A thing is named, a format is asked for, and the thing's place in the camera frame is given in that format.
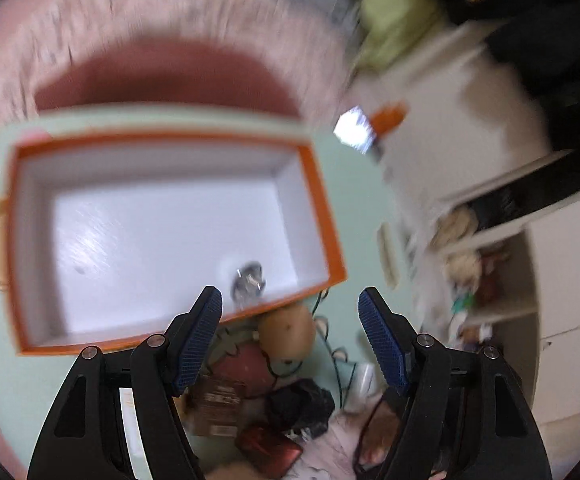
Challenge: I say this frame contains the smartphone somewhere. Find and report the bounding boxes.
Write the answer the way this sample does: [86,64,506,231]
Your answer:
[333,106,375,155]

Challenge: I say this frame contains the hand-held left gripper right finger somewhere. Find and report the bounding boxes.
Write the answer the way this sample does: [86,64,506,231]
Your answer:
[357,286,553,480]

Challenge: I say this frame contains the brown plush toy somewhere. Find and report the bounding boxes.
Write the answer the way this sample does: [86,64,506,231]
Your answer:
[257,305,317,361]

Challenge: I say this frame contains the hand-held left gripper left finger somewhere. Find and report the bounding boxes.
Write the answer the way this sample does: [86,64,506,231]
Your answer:
[26,285,224,480]

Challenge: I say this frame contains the brown packet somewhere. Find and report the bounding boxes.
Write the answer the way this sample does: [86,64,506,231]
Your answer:
[187,377,248,438]

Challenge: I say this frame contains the white shelf cabinet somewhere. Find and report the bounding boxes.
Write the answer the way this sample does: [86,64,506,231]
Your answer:
[435,150,580,431]

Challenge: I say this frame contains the black rimmed glasses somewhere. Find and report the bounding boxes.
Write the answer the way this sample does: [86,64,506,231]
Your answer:
[354,395,411,476]

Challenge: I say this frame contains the red pouch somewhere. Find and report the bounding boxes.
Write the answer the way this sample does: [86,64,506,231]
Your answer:
[235,425,303,478]

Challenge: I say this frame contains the beige plush toy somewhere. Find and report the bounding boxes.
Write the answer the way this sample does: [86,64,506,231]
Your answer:
[430,210,476,251]

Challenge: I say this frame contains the black plastic bag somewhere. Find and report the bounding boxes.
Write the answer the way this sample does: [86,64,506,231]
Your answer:
[265,379,336,441]

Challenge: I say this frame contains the orange bottle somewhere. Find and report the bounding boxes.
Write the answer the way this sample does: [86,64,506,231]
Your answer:
[370,101,408,136]

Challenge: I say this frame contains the silver metal funnel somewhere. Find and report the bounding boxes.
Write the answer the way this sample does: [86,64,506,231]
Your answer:
[232,261,267,301]

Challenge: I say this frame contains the maroon pillow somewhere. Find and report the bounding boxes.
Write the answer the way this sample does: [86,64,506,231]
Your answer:
[35,42,303,118]

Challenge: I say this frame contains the orange cardboard box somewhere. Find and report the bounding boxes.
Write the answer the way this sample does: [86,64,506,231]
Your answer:
[6,132,348,357]

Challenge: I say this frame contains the pink floral blanket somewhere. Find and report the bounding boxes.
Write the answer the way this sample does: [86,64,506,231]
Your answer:
[0,0,356,146]

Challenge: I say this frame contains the light green hanging garment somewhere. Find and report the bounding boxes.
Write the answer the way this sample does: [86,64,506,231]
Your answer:
[355,0,451,68]

